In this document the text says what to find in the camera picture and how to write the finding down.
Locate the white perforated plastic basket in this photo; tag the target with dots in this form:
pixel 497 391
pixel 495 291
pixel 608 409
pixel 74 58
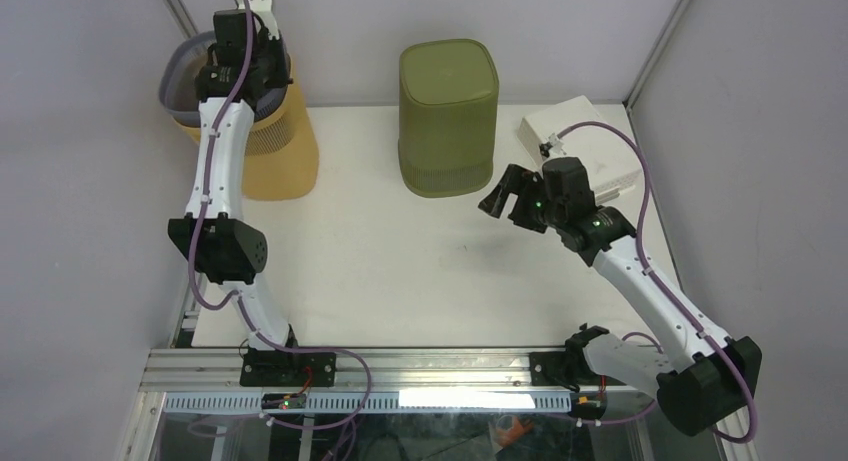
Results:
pixel 612 167

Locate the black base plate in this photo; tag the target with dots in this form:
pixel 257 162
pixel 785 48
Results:
pixel 567 369
pixel 266 369

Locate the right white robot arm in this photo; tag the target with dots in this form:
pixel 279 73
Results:
pixel 698 374

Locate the orange object under table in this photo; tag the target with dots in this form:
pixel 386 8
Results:
pixel 510 428

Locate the white slotted cable duct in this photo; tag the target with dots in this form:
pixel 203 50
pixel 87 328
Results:
pixel 410 400

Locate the grey slatted waste bin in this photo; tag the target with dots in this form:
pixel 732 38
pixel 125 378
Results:
pixel 176 92

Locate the yellow slatted waste bin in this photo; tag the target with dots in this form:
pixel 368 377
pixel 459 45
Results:
pixel 282 154

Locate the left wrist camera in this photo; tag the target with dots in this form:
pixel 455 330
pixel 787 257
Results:
pixel 264 10

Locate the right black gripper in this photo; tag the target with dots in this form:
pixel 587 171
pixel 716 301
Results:
pixel 530 182

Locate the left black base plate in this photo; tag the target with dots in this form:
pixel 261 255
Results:
pixel 266 369

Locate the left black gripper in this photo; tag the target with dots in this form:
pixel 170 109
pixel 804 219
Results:
pixel 266 39

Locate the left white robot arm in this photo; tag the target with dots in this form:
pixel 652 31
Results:
pixel 226 257

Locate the green slatted waste bin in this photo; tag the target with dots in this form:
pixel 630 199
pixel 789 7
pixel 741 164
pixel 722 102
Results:
pixel 448 99

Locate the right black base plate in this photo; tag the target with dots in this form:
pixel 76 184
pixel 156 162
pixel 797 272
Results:
pixel 567 369

